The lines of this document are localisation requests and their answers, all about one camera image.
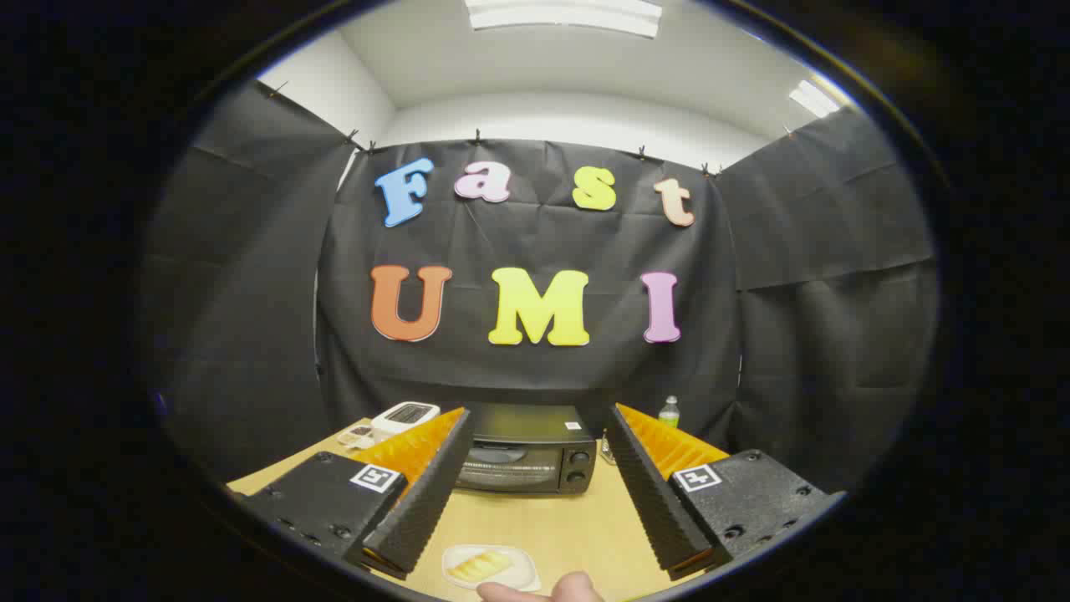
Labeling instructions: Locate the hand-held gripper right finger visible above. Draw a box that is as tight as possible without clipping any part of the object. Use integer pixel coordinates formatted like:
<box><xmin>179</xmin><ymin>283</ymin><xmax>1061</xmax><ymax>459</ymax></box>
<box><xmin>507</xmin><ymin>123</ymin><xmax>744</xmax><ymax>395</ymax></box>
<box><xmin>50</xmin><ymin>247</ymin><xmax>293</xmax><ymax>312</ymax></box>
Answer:
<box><xmin>604</xmin><ymin>403</ymin><xmax>845</xmax><ymax>582</ymax></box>

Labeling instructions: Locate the white plate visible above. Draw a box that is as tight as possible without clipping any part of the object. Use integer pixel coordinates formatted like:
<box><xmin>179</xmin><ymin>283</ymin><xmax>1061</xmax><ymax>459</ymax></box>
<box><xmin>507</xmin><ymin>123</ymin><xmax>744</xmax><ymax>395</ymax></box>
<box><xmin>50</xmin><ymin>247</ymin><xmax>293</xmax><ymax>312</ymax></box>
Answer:
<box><xmin>441</xmin><ymin>544</ymin><xmax>542</xmax><ymax>593</ymax></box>

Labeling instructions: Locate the white pop-up toaster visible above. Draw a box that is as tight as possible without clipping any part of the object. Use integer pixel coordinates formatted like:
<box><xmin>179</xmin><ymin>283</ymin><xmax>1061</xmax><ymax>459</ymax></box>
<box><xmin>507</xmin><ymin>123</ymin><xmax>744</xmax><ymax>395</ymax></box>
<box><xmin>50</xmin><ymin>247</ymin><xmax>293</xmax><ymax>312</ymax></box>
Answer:
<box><xmin>370</xmin><ymin>401</ymin><xmax>441</xmax><ymax>436</ymax></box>

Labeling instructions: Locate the black toaster oven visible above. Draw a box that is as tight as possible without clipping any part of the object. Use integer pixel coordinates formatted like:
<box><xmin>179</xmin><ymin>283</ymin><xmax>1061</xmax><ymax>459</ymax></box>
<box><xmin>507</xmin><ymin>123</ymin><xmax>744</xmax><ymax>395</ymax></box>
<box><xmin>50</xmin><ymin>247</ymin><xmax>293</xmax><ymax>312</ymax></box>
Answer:
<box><xmin>456</xmin><ymin>403</ymin><xmax>599</xmax><ymax>496</ymax></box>

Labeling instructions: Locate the small ceiling light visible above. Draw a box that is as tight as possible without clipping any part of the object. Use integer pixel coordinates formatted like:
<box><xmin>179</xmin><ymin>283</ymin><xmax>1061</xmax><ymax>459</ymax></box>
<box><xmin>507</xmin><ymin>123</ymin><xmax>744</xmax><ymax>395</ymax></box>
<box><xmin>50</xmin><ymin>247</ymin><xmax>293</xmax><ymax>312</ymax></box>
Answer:
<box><xmin>788</xmin><ymin>79</ymin><xmax>841</xmax><ymax>119</ymax></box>

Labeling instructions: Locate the long ceiling light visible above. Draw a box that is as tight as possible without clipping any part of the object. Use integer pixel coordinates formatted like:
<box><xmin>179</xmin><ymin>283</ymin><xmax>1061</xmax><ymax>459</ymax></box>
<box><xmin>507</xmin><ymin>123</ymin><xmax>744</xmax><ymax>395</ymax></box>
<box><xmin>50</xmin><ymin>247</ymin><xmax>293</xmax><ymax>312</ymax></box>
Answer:
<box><xmin>465</xmin><ymin>0</ymin><xmax>663</xmax><ymax>40</ymax></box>

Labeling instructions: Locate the ridged yellow bread roll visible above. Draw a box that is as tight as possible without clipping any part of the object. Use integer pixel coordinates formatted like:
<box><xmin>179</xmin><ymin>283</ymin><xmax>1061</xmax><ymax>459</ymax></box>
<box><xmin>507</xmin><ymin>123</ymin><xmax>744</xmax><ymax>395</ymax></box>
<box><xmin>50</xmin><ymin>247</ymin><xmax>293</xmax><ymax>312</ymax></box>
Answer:
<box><xmin>447</xmin><ymin>552</ymin><xmax>513</xmax><ymax>584</ymax></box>

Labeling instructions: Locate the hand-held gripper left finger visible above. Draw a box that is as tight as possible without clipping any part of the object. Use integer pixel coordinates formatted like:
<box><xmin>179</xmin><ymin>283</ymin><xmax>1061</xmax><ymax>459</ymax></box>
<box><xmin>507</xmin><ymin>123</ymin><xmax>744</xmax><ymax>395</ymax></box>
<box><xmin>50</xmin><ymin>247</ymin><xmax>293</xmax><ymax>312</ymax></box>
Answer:
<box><xmin>238</xmin><ymin>407</ymin><xmax>476</xmax><ymax>580</ymax></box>

